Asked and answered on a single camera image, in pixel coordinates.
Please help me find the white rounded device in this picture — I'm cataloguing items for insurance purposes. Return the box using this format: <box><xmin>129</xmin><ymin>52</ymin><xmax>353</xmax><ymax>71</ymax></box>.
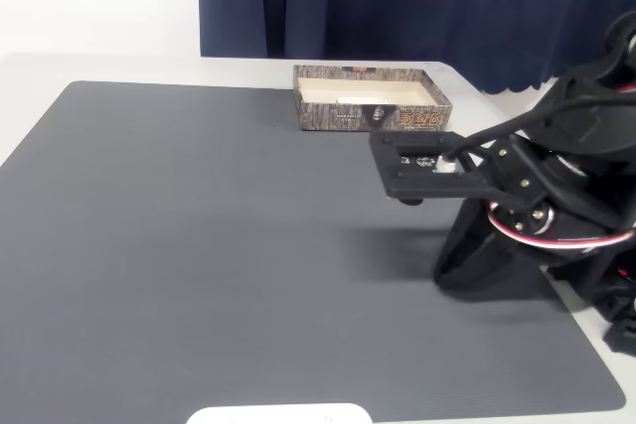
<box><xmin>186</xmin><ymin>402</ymin><xmax>374</xmax><ymax>424</ymax></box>

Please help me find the bark-patterned cardboard box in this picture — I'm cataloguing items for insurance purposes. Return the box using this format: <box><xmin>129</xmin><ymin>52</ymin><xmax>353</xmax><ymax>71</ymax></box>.
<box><xmin>292</xmin><ymin>64</ymin><xmax>454</xmax><ymax>133</ymax></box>

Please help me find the small white rectangular block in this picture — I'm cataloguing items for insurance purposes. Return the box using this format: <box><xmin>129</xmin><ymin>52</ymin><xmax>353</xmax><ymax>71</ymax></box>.
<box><xmin>336</xmin><ymin>94</ymin><xmax>390</xmax><ymax>104</ymax></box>

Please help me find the red white black servo wire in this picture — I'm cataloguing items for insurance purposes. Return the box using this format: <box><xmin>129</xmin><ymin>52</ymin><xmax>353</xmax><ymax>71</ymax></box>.
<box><xmin>486</xmin><ymin>202</ymin><xmax>636</xmax><ymax>252</ymax></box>

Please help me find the grey textured mat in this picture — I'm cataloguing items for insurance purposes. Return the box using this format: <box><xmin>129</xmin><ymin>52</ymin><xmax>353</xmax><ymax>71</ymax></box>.
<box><xmin>0</xmin><ymin>79</ymin><xmax>627</xmax><ymax>418</ymax></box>

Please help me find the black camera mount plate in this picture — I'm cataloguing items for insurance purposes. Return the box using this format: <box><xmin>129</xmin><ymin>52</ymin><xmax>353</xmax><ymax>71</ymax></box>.
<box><xmin>368</xmin><ymin>130</ymin><xmax>504</xmax><ymax>207</ymax></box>

